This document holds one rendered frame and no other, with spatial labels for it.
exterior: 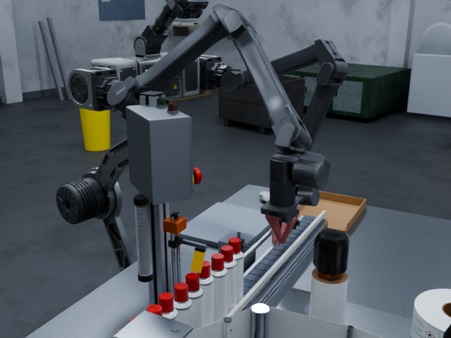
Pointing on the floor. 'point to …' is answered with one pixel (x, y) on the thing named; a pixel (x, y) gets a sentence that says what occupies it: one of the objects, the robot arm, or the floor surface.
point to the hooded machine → (431, 75)
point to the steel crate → (247, 108)
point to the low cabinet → (362, 91)
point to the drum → (95, 129)
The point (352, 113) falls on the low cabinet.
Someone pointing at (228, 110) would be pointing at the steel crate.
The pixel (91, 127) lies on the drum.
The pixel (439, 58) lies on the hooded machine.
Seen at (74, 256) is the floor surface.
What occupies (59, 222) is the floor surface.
